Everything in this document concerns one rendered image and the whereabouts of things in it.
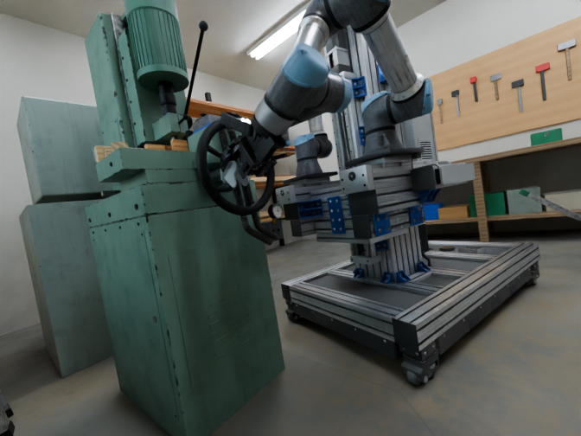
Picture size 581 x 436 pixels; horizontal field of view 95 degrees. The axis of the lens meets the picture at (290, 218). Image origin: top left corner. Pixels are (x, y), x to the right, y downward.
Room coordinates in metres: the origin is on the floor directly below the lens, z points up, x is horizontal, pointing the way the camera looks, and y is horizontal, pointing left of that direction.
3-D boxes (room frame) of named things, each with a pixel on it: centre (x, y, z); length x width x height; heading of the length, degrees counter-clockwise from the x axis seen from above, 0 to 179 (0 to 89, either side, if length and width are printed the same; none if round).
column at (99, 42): (1.21, 0.61, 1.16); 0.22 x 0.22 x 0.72; 50
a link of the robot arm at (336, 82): (0.58, -0.10, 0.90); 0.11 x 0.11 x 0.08; 48
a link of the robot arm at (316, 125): (1.61, -0.23, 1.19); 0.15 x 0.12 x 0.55; 137
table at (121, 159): (0.99, 0.28, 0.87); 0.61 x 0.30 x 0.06; 140
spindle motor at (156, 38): (1.03, 0.39, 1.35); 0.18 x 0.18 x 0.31
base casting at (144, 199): (1.10, 0.48, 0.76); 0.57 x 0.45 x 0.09; 50
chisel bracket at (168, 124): (1.04, 0.40, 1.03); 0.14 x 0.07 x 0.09; 50
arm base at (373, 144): (1.09, -0.41, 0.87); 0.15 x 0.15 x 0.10
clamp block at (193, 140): (0.94, 0.21, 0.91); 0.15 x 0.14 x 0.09; 140
